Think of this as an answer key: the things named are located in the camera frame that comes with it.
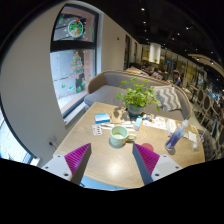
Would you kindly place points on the grey tufted armchair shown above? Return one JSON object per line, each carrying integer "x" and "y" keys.
{"x": 208, "y": 145}

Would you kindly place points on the small yellow card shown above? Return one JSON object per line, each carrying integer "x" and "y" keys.
{"x": 194, "y": 128}

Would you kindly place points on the person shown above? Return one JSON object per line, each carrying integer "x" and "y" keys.
{"x": 177, "y": 79}

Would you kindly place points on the christmas tree window decal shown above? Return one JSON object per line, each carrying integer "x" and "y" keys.
{"x": 77, "y": 65}

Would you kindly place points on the white green ointment tube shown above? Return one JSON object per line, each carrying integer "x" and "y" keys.
{"x": 107, "y": 125}

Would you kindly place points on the dark-framed window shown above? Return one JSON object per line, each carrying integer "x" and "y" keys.
{"x": 66, "y": 76}

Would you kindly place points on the group of ceiling lights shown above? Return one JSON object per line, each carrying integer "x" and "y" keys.
{"x": 178, "y": 33}

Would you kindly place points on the flat blue white box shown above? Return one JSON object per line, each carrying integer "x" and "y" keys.
{"x": 102, "y": 118}

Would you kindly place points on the wall power outlet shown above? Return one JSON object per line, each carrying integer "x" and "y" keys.
{"x": 52, "y": 141}

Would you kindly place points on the pill blister pack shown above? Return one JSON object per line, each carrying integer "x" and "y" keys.
{"x": 97, "y": 130}

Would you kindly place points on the round wreath window decal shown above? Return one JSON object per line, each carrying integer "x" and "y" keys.
{"x": 75, "y": 28}

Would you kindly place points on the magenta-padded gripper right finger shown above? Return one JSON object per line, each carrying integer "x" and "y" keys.
{"x": 146, "y": 159}

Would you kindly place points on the clear blue-label drink bottle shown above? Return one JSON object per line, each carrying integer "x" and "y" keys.
{"x": 176, "y": 136}

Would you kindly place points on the grey curved sofa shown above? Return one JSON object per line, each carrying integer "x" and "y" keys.
{"x": 106, "y": 91}

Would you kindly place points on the printed white leaflet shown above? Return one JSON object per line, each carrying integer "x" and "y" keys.
{"x": 155, "y": 123}

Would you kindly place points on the small blue white carton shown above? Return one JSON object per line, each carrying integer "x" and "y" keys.
{"x": 137, "y": 123}

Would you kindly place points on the pale green mug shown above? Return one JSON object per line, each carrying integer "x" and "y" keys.
{"x": 118, "y": 136}

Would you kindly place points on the green potted plant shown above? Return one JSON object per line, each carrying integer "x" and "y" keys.
{"x": 137, "y": 96}

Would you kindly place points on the white paper napkin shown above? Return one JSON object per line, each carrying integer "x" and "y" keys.
{"x": 192, "y": 136}

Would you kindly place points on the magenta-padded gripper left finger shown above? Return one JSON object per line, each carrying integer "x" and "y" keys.
{"x": 77, "y": 159}

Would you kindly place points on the clear plastic cup with straw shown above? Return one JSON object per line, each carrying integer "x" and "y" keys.
{"x": 197, "y": 142}

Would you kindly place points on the white round column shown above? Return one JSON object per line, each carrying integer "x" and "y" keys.
{"x": 155, "y": 52}

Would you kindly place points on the flat round red coaster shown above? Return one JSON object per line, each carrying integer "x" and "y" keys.
{"x": 148, "y": 147}

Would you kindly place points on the orange white medicine box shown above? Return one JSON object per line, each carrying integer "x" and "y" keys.
{"x": 171, "y": 127}

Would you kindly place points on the group of round-back chairs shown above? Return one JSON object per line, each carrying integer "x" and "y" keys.
{"x": 206, "y": 103}

